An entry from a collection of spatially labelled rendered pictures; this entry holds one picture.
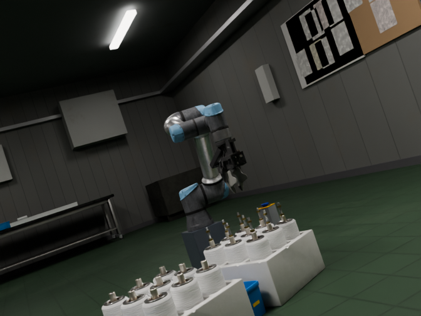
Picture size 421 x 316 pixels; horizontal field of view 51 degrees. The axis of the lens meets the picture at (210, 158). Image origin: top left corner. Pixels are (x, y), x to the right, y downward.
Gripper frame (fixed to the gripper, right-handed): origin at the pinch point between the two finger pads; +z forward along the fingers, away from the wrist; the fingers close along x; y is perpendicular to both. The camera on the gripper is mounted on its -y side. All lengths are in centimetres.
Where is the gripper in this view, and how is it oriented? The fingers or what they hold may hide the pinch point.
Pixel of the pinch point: (236, 189)
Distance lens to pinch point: 180.9
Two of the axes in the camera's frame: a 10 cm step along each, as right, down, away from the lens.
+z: 3.2, 9.5, -0.3
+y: 5.6, -2.2, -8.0
